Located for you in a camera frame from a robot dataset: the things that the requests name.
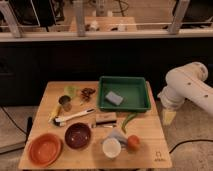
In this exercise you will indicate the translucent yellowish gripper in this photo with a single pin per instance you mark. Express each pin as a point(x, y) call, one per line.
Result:
point(168, 116)

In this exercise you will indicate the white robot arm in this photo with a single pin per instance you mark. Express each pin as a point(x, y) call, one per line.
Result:
point(185, 82)

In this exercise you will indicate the dark maroon bowl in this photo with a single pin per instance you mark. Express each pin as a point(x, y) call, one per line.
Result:
point(78, 136)

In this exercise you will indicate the red-orange bowl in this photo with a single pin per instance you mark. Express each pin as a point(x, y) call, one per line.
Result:
point(44, 149)

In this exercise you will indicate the green plastic tray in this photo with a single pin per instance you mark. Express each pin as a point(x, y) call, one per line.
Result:
point(132, 90)

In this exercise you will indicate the orange tomato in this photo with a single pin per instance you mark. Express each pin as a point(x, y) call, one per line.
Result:
point(133, 142)

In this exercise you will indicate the grey cloth piece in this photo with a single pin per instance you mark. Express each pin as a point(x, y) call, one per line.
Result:
point(117, 135)

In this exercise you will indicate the grey-blue sponge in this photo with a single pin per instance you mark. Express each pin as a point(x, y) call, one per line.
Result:
point(114, 98)

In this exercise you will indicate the white cup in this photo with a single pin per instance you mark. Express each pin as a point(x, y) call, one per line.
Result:
point(111, 148)

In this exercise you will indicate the brown wooden block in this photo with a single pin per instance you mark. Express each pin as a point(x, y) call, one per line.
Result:
point(106, 117)

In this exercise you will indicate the brown dried food pile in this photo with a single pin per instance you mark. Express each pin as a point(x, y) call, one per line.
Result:
point(86, 94)

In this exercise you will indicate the light green small cup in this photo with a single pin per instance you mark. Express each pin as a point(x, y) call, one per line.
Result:
point(70, 91)

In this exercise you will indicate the metal cup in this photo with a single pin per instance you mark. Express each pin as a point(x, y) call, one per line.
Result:
point(65, 102)

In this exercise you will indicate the yellow corn cob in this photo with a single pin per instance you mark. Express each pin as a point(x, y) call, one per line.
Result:
point(55, 112)

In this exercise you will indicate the wooden table in background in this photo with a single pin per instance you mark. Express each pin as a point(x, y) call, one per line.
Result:
point(107, 23)

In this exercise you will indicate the black handled knife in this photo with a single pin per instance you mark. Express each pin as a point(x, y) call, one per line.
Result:
point(101, 126)

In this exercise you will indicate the white handled brush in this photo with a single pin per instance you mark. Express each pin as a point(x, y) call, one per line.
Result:
point(59, 121)

